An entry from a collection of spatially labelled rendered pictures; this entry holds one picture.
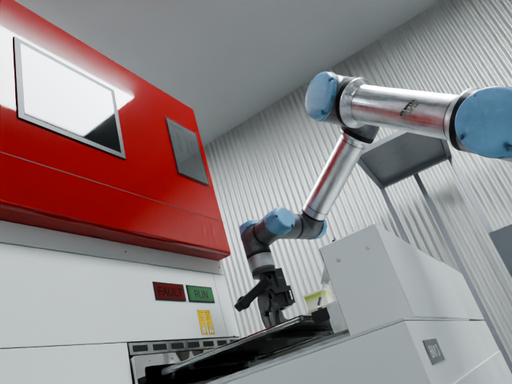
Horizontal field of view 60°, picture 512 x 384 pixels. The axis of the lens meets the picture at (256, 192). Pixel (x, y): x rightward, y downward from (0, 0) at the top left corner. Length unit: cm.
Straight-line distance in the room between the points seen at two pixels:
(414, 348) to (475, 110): 43
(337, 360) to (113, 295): 61
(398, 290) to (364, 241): 8
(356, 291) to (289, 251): 303
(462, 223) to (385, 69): 138
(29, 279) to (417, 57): 336
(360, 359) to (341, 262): 15
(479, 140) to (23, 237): 86
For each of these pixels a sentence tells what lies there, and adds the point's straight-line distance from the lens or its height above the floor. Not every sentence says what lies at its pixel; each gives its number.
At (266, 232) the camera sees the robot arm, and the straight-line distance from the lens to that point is 125.
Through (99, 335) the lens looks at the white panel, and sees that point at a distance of 103.
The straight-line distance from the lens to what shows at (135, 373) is 106.
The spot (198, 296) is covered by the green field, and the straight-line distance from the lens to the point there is 131.
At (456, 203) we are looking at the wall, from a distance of 337.
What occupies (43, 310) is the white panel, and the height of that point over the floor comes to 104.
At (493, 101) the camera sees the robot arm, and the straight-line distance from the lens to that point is 83.
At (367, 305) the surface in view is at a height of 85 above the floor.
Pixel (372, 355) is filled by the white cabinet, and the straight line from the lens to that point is 60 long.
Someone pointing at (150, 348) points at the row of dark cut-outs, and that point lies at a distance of 111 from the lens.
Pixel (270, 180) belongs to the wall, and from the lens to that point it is 391.
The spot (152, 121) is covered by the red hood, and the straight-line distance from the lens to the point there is 145.
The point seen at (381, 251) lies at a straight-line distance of 66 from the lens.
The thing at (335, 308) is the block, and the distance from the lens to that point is 88.
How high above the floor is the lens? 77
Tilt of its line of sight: 25 degrees up
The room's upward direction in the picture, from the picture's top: 17 degrees counter-clockwise
